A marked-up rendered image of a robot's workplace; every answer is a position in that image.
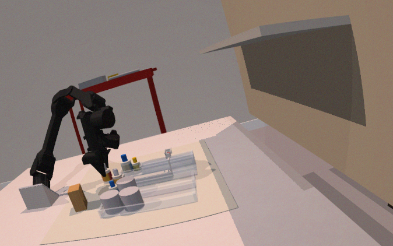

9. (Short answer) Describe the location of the brown rectangular block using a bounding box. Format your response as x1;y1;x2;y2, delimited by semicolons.
67;184;87;212

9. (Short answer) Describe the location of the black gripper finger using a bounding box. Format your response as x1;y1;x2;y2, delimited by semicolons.
91;156;106;177
102;149;111;168

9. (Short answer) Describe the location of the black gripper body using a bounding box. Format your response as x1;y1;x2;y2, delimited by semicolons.
82;129;107;165

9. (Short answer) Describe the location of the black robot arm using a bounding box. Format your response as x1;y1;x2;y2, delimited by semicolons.
30;86;120;189

